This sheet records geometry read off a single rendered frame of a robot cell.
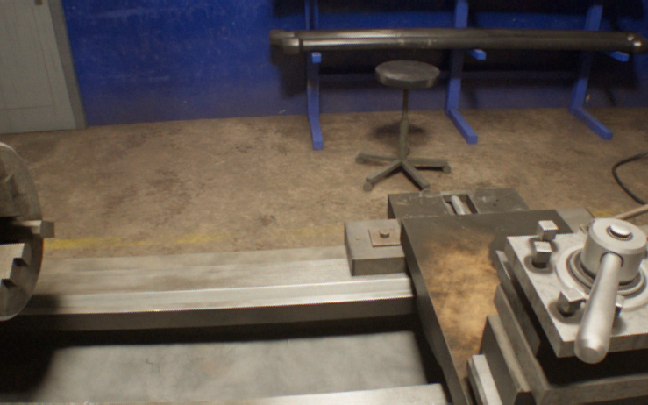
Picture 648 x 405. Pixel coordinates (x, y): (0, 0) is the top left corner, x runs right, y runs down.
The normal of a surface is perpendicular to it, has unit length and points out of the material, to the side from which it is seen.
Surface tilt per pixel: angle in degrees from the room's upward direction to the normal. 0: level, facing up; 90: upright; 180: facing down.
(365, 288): 49
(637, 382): 90
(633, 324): 0
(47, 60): 90
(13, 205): 86
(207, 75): 90
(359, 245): 0
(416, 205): 0
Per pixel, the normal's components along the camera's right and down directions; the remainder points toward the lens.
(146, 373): 0.14, -0.88
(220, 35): 0.08, 0.52
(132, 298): 0.05, -0.17
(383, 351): -0.15, -0.75
